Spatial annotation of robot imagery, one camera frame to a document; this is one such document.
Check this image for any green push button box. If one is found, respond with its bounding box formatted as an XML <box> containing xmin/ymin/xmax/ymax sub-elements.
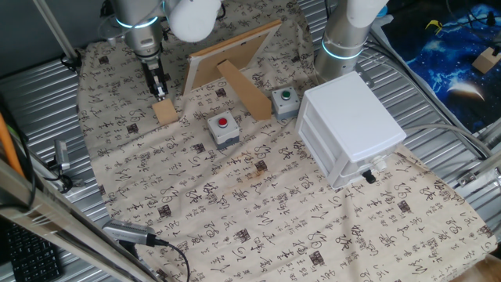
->
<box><xmin>271</xmin><ymin>85</ymin><xmax>301</xmax><ymax>121</ymax></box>

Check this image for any aluminium frame beam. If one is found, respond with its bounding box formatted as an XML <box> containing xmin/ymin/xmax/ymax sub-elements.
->
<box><xmin>0</xmin><ymin>157</ymin><xmax>158</xmax><ymax>282</ymax></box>

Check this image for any metal camera mount clamp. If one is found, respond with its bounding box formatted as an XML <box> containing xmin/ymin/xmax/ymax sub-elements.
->
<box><xmin>42</xmin><ymin>156</ymin><xmax>86</xmax><ymax>194</ymax></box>

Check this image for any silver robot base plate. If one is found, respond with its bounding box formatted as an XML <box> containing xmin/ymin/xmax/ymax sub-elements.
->
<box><xmin>353</xmin><ymin>62</ymin><xmax>376</xmax><ymax>89</ymax></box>

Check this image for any wooden picture frame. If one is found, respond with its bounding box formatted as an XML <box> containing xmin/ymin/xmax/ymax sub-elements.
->
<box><xmin>182</xmin><ymin>18</ymin><xmax>283</xmax><ymax>122</ymax></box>

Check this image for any red push button box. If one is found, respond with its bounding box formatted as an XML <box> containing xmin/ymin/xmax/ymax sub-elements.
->
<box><xmin>206</xmin><ymin>110</ymin><xmax>241</xmax><ymax>151</ymax></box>

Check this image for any large silver camera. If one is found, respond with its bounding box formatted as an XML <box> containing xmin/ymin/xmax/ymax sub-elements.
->
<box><xmin>101</xmin><ymin>219</ymin><xmax>158</xmax><ymax>248</ymax></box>

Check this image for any thick grey cable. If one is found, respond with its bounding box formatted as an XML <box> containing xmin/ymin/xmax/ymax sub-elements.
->
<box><xmin>402</xmin><ymin>124</ymin><xmax>493</xmax><ymax>160</ymax></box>

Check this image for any orange rod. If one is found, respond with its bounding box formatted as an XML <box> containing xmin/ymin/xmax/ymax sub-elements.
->
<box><xmin>0</xmin><ymin>112</ymin><xmax>25</xmax><ymax>178</ymax></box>

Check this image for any small silver camera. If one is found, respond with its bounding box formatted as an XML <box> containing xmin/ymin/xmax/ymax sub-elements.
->
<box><xmin>53</xmin><ymin>139</ymin><xmax>72</xmax><ymax>172</ymax></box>

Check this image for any wooden block on starry cloth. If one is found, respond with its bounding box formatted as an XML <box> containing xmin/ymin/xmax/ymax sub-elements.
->
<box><xmin>470</xmin><ymin>46</ymin><xmax>501</xmax><ymax>75</ymax></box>

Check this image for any white metal pole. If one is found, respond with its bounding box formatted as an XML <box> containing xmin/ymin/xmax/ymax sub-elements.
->
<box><xmin>32</xmin><ymin>0</ymin><xmax>80</xmax><ymax>64</ymax></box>

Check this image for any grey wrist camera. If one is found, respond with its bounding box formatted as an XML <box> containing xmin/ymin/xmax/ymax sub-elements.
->
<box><xmin>99</xmin><ymin>17</ymin><xmax>129</xmax><ymax>47</ymax></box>

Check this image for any beige calligraphy print cloth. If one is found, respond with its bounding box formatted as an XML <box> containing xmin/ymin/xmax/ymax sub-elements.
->
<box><xmin>76</xmin><ymin>0</ymin><xmax>498</xmax><ymax>282</ymax></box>

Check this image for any black cable plug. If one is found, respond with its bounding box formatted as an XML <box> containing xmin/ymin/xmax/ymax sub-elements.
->
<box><xmin>362</xmin><ymin>168</ymin><xmax>378</xmax><ymax>186</ymax></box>

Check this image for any black keyboard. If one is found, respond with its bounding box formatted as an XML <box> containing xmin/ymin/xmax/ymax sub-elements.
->
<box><xmin>5</xmin><ymin>222</ymin><xmax>64</xmax><ymax>282</ymax></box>

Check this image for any black camera cable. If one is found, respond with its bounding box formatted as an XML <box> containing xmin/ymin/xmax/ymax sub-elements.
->
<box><xmin>153</xmin><ymin>237</ymin><xmax>192</xmax><ymax>282</ymax></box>

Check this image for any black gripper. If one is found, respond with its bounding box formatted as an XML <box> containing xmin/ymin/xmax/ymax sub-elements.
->
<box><xmin>141</xmin><ymin>57</ymin><xmax>170</xmax><ymax>102</ymax></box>

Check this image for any white plastic drawer box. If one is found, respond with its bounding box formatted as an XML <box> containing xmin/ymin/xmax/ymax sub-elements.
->
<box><xmin>295</xmin><ymin>70</ymin><xmax>408</xmax><ymax>190</ymax></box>

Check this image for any aluminium corner bracket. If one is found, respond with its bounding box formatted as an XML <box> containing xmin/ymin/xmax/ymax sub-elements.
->
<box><xmin>456</xmin><ymin>150</ymin><xmax>501</xmax><ymax>190</ymax></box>

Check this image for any blue galaxy print mat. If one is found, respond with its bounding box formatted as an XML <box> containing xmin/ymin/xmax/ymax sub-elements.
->
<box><xmin>381</xmin><ymin>0</ymin><xmax>501</xmax><ymax>135</ymax></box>

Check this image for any light wooden cube block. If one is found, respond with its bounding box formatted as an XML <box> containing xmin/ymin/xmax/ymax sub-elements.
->
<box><xmin>151</xmin><ymin>98</ymin><xmax>180</xmax><ymax>127</ymax></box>

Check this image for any thin black wire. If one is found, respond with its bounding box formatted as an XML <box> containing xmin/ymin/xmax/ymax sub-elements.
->
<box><xmin>445</xmin><ymin>0</ymin><xmax>501</xmax><ymax>56</ymax></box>

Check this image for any light blue plastic piece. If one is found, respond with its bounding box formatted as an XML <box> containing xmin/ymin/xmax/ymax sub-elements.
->
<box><xmin>373</xmin><ymin>4</ymin><xmax>395</xmax><ymax>27</ymax></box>

